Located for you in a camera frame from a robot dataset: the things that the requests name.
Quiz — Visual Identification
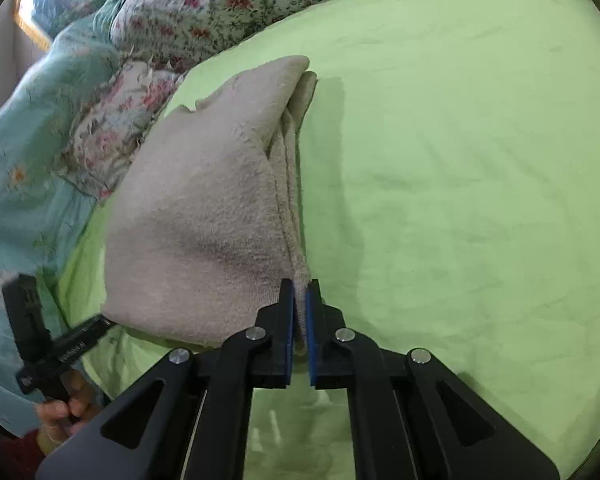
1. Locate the beige knit sweater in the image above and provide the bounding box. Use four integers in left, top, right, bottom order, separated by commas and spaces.
102, 55, 316, 347

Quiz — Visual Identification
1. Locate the person's left hand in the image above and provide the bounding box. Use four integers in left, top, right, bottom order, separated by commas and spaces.
36, 370, 100, 442

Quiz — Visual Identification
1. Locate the teal floral blanket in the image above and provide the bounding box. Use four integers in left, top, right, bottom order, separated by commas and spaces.
0, 0, 122, 437

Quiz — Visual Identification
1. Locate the lime green bed sheet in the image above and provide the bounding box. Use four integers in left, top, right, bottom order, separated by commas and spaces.
54, 0, 600, 480

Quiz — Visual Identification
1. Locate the pink floral ruffled pillow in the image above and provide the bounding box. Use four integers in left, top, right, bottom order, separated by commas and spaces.
57, 60, 184, 202

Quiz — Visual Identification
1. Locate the gold picture frame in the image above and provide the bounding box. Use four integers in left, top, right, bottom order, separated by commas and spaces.
14, 0, 52, 52

